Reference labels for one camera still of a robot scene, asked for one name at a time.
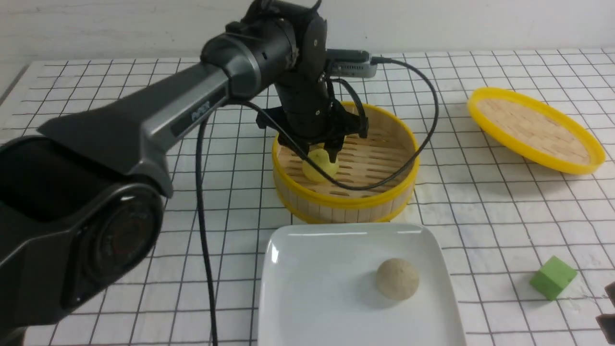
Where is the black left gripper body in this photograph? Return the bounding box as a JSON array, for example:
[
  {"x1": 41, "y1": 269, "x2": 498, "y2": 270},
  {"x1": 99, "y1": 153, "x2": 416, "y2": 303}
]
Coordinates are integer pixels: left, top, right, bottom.
[{"x1": 256, "y1": 73, "x2": 369, "y2": 145}]

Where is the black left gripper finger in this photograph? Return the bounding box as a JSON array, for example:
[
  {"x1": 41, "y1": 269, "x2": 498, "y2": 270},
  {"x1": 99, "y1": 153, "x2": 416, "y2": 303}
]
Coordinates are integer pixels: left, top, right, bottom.
[
  {"x1": 277, "y1": 131, "x2": 308, "y2": 159},
  {"x1": 325, "y1": 136, "x2": 345, "y2": 163}
]

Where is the yellow steamed bun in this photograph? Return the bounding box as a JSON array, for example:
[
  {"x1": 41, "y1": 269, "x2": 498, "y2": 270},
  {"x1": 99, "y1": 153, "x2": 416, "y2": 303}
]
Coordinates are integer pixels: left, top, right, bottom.
[{"x1": 302, "y1": 148, "x2": 340, "y2": 183}]

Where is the beige steamed bun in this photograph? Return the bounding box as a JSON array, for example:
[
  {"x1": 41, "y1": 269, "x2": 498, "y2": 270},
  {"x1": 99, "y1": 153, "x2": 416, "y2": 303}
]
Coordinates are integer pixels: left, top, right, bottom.
[{"x1": 375, "y1": 258, "x2": 420, "y2": 301}]

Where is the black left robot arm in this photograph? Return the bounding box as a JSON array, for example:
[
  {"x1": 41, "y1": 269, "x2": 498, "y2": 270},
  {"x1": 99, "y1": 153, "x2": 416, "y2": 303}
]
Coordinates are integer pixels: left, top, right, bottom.
[{"x1": 1, "y1": 0, "x2": 369, "y2": 346}]

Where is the white square plate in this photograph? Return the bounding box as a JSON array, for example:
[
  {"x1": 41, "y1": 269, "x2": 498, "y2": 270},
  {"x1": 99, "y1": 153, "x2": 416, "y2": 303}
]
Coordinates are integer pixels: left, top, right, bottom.
[{"x1": 258, "y1": 222, "x2": 467, "y2": 346}]

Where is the bamboo steamer basket yellow rim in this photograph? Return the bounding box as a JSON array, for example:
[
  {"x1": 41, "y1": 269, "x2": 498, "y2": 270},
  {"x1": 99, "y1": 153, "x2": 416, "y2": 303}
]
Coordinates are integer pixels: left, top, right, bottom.
[{"x1": 271, "y1": 104, "x2": 420, "y2": 223}]

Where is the bamboo steamer lid yellow rim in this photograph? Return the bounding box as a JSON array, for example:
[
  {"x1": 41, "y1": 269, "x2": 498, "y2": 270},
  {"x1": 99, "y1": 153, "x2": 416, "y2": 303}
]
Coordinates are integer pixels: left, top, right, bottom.
[{"x1": 467, "y1": 87, "x2": 606, "y2": 175}]

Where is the checkered white tablecloth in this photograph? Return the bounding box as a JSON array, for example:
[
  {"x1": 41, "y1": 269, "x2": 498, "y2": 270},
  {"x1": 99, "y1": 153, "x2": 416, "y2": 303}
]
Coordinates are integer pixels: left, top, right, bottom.
[{"x1": 23, "y1": 48, "x2": 615, "y2": 346}]

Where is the green foam cube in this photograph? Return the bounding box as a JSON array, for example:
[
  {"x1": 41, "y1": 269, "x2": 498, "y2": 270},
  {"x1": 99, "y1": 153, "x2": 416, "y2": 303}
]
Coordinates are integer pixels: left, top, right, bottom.
[{"x1": 529, "y1": 256, "x2": 577, "y2": 301}]

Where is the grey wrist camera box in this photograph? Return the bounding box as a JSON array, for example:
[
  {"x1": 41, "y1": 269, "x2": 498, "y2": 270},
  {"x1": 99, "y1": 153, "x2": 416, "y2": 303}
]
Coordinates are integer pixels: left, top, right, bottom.
[{"x1": 325, "y1": 49, "x2": 377, "y2": 78}]

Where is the black camera cable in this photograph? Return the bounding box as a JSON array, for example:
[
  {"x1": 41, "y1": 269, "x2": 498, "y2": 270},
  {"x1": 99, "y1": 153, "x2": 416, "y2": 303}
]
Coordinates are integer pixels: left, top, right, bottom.
[{"x1": 195, "y1": 57, "x2": 440, "y2": 346}]

